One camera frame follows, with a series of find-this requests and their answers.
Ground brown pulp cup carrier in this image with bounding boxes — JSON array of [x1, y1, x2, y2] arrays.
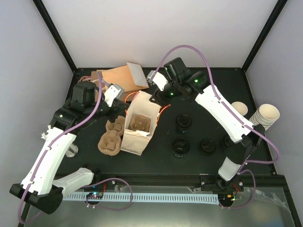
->
[[98, 116, 125, 156]]

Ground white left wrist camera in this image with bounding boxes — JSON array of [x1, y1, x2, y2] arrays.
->
[[104, 84, 125, 107]]

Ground white slotted cable rail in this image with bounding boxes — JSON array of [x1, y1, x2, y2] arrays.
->
[[63, 192, 219, 205]]

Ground stack of paper cups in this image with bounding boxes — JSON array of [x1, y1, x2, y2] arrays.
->
[[251, 104, 280, 130]]

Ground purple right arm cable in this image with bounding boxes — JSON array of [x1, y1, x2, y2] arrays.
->
[[154, 45, 281, 209]]

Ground separated brown cup carrier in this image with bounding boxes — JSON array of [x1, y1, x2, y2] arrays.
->
[[129, 114, 151, 132]]

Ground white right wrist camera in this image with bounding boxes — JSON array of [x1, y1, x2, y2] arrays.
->
[[146, 70, 169, 91]]

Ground black plastic cup lid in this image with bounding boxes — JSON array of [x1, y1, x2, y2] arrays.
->
[[198, 138, 216, 156]]

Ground orange kraft paper bag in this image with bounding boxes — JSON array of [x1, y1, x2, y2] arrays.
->
[[101, 62, 149, 92]]

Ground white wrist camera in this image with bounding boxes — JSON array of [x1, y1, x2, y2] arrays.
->
[[104, 84, 125, 107], [146, 70, 169, 91]]

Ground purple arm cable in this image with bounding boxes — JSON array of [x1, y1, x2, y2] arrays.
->
[[17, 71, 134, 224], [154, 45, 281, 209]]

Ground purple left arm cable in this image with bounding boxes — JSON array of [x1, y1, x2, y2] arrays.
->
[[17, 71, 134, 224]]

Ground printed white paper bag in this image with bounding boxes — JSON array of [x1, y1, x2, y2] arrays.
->
[[121, 91, 168, 156]]

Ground single paper coffee cup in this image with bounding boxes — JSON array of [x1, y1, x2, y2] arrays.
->
[[232, 101, 248, 116]]

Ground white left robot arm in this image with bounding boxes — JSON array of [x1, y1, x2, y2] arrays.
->
[[9, 81, 128, 214]]

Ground brown kraft paper bag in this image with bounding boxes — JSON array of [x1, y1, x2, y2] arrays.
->
[[78, 70, 103, 86]]

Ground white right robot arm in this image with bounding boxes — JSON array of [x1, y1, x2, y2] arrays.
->
[[162, 57, 265, 191]]

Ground black paper coffee cup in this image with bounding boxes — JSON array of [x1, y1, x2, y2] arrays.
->
[[175, 114, 192, 134]]

